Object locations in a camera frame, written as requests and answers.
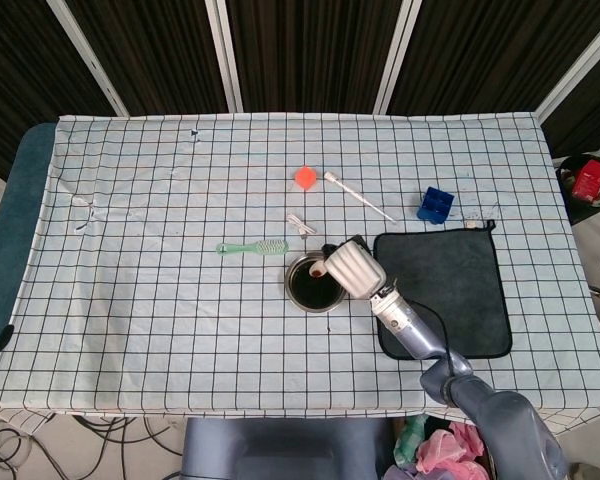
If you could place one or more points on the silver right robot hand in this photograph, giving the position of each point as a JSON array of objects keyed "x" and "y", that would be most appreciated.
[{"x": 355, "y": 270}]

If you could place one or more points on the white plastic spoon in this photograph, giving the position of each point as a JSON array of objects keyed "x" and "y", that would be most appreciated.
[{"x": 319, "y": 270}]

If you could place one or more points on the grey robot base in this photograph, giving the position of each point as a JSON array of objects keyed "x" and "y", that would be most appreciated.
[{"x": 280, "y": 450}]

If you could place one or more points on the stainless steel bowl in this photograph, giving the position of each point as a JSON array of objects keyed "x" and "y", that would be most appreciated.
[{"x": 300, "y": 300}]

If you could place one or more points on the dark grey cloth mat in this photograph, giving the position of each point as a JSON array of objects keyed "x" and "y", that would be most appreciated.
[{"x": 450, "y": 280}]

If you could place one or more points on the clear tube white stopper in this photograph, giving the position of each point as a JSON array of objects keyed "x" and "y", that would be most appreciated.
[{"x": 360, "y": 197}]

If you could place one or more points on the green brush white bristles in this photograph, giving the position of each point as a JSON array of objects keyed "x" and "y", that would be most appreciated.
[{"x": 270, "y": 247}]

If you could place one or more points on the blue plastic block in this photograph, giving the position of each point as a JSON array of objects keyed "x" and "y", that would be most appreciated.
[{"x": 435, "y": 206}]

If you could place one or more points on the orange cube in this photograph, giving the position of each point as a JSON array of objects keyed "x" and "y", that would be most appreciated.
[{"x": 305, "y": 178}]

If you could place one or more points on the white black checked tablecloth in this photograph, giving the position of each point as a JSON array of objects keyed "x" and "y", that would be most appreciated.
[{"x": 155, "y": 310}]

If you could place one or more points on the green cloth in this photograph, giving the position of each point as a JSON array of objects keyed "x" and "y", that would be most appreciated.
[{"x": 409, "y": 440}]

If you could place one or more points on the pink cloth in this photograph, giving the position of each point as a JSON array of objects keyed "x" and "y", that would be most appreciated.
[{"x": 445, "y": 450}]

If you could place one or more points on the purple cloth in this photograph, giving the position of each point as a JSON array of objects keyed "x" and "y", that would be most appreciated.
[{"x": 400, "y": 472}]

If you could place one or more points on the black bin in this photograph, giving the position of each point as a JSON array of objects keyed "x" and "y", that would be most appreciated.
[{"x": 567, "y": 200}]

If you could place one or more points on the red box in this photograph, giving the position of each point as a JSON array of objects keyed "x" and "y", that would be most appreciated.
[{"x": 592, "y": 180}]

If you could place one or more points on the white partition frame post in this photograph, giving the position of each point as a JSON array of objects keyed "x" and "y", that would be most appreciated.
[
  {"x": 90, "y": 65},
  {"x": 575, "y": 70},
  {"x": 397, "y": 55},
  {"x": 225, "y": 55}
]

